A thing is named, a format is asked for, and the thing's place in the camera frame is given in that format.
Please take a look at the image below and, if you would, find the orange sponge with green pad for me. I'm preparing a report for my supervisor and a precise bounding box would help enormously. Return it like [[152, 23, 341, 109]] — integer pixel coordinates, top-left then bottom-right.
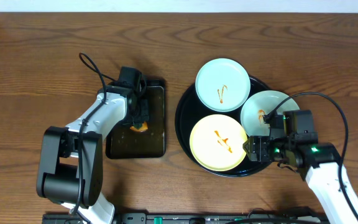
[[130, 121, 148, 133]]

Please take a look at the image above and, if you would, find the yellow plate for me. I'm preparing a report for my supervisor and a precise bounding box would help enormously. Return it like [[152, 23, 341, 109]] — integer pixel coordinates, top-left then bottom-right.
[[189, 114, 247, 172]]

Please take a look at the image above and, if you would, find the pale green plate with sauce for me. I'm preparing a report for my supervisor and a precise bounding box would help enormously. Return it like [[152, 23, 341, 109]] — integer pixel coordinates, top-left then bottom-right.
[[241, 90, 288, 136]]

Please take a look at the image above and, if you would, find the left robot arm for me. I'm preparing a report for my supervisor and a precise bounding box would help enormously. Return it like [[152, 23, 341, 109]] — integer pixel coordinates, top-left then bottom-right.
[[36, 86, 145, 223]]

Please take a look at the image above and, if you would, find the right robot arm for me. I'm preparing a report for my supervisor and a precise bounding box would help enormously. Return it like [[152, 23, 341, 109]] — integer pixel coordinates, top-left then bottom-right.
[[243, 136, 358, 223]]

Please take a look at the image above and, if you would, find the black rectangular water tray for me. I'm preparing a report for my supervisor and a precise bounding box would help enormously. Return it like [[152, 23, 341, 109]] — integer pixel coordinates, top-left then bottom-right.
[[106, 80, 165, 159]]

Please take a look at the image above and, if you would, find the round black serving tray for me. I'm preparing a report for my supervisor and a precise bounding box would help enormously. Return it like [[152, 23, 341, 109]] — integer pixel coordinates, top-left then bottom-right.
[[175, 83, 270, 177]]

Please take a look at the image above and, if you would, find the light blue plate with sauce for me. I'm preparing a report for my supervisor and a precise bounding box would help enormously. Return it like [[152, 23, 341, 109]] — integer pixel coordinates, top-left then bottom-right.
[[195, 58, 250, 113]]

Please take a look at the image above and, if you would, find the right black cable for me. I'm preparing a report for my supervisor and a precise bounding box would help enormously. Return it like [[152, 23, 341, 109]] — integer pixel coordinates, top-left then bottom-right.
[[262, 91, 358, 224]]

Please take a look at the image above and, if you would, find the black cable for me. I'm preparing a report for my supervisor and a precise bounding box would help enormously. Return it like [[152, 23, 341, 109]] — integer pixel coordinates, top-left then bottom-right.
[[70, 52, 117, 215], [262, 91, 358, 224]]

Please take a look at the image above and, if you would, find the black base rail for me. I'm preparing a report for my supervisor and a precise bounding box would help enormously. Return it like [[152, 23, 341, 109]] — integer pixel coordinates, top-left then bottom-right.
[[42, 207, 326, 224]]

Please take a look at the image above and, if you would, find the left black cable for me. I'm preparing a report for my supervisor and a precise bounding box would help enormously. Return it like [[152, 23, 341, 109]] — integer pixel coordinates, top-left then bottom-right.
[[70, 52, 117, 215]]

